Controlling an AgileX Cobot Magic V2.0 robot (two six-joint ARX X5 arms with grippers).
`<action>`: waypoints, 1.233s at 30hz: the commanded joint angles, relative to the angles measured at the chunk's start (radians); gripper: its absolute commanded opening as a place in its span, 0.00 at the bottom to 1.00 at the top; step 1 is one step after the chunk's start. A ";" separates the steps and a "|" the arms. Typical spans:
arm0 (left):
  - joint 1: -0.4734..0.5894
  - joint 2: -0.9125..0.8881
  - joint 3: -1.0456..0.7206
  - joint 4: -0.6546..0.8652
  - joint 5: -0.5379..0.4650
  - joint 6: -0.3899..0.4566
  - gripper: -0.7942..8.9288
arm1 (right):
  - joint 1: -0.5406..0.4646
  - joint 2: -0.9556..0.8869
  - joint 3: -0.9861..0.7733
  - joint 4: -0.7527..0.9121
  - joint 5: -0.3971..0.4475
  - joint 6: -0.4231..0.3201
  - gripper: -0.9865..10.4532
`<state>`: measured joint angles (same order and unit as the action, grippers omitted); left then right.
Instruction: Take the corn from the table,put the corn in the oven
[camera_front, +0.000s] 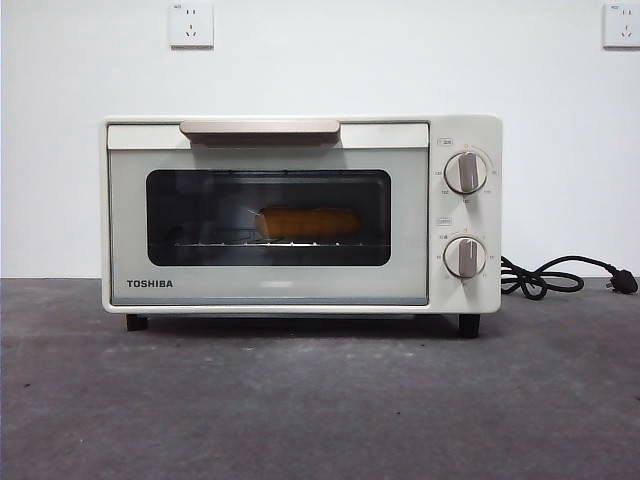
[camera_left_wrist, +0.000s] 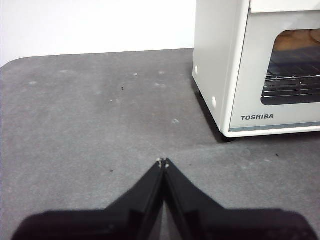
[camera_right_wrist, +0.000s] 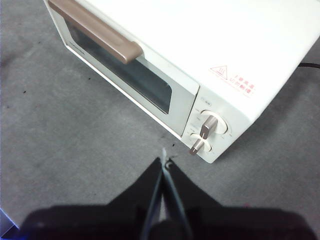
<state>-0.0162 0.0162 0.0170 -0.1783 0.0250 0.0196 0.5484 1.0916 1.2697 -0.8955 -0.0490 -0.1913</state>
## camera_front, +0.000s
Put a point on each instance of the yellow corn cob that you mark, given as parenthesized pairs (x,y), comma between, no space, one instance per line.
(309,223)

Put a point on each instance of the cream Toshiba toaster oven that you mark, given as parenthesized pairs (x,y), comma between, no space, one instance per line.
(466,215)

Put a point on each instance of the cream oven knob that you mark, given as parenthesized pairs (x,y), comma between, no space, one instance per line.
(466,257)
(467,173)

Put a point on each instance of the white wall socket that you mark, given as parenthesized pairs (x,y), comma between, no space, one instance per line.
(191,25)
(623,26)

